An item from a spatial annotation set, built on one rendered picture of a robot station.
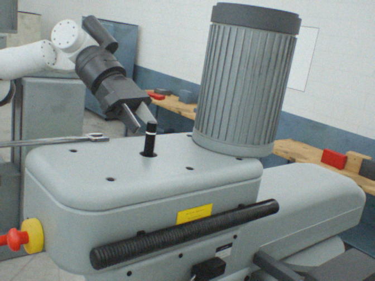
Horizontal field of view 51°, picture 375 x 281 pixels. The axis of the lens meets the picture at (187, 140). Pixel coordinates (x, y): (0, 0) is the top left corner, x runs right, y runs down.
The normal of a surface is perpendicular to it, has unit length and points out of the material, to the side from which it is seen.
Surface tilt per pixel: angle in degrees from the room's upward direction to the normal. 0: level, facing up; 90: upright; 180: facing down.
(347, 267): 0
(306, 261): 0
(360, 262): 0
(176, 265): 90
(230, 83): 90
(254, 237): 90
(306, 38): 90
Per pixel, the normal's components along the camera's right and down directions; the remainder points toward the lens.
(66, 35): -0.27, -0.20
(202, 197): 0.64, 0.31
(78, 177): 0.15, -0.95
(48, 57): 0.96, -0.17
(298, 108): -0.76, 0.07
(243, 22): -0.41, 0.20
